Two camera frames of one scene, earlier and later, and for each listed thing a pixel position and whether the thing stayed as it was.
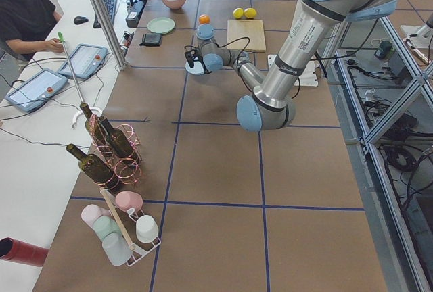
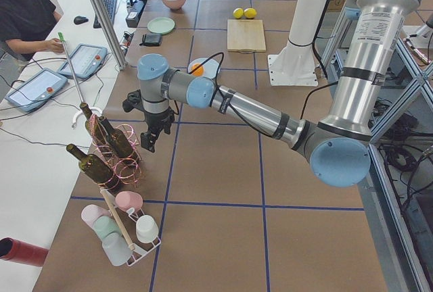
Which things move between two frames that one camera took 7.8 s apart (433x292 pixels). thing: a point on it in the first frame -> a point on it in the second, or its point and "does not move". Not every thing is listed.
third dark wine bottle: (94, 127) does not move
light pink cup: (91, 212) does not move
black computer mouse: (80, 19) does not move
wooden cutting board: (240, 28) does not move
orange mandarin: (204, 19) -> (199, 71)
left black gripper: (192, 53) -> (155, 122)
